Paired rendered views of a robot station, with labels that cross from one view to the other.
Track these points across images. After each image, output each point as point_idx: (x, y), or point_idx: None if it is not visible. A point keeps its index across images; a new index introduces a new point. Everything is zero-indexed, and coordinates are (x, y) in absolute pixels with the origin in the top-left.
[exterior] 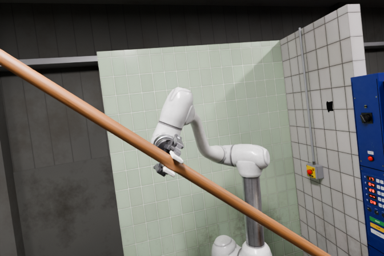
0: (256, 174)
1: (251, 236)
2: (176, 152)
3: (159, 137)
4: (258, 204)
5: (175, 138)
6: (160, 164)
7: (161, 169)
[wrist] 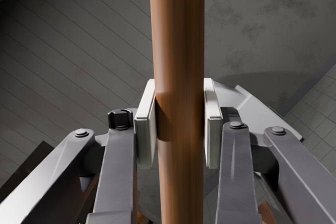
0: None
1: None
2: (132, 109)
3: None
4: None
5: (9, 197)
6: (246, 142)
7: (251, 133)
